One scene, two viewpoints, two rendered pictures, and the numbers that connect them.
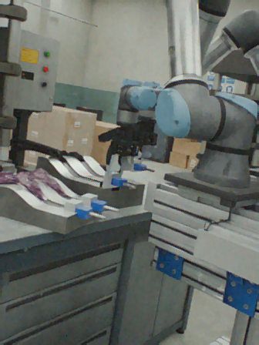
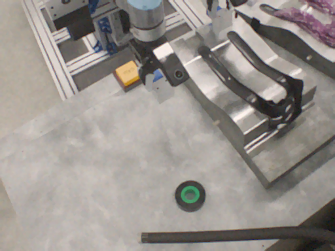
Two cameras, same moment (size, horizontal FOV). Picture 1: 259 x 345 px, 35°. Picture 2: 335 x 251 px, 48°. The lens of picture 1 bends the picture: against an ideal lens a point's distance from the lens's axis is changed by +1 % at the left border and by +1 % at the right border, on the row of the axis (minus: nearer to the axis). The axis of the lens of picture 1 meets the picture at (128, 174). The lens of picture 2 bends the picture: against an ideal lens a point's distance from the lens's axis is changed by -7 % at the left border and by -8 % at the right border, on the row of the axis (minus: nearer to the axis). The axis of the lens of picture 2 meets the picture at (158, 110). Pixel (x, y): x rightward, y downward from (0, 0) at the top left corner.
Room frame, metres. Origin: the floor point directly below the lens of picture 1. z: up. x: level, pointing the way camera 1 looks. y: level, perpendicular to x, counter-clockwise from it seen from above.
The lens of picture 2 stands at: (2.33, 0.25, 1.83)
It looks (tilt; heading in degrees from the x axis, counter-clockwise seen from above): 61 degrees down; 210
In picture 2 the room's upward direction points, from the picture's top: 10 degrees counter-clockwise
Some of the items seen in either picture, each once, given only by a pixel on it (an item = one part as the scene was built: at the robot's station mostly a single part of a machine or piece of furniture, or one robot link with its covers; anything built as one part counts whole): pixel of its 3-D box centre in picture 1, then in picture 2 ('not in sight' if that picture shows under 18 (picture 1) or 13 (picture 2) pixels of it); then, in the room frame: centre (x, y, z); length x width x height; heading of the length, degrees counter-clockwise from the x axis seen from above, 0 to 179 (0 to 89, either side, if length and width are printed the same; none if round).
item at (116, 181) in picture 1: (121, 182); (212, 10); (1.50, 0.02, 0.91); 0.13 x 0.05 x 0.05; 53
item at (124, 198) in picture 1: (79, 176); (251, 87); (1.71, 0.20, 0.87); 0.50 x 0.26 x 0.14; 53
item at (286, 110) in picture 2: (82, 165); (252, 72); (1.69, 0.20, 0.92); 0.35 x 0.16 x 0.09; 53
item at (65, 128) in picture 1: (47, 139); not in sight; (5.90, 1.22, 0.47); 1.22 x 0.80 x 0.94; 57
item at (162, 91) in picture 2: (142, 167); (153, 78); (1.81, -0.06, 0.93); 0.13 x 0.05 x 0.05; 53
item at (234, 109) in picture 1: (230, 120); not in sight; (1.12, -0.25, 1.20); 0.13 x 0.12 x 0.14; 111
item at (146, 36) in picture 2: (147, 112); (146, 25); (1.82, -0.04, 1.17); 0.08 x 0.08 x 0.05
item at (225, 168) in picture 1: (223, 163); not in sight; (1.13, -0.25, 1.09); 0.15 x 0.15 x 0.10
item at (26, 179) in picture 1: (25, 179); (317, 13); (1.38, 0.34, 0.90); 0.26 x 0.18 x 0.08; 70
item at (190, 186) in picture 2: not in sight; (190, 196); (2.05, 0.14, 0.82); 0.08 x 0.08 x 0.04
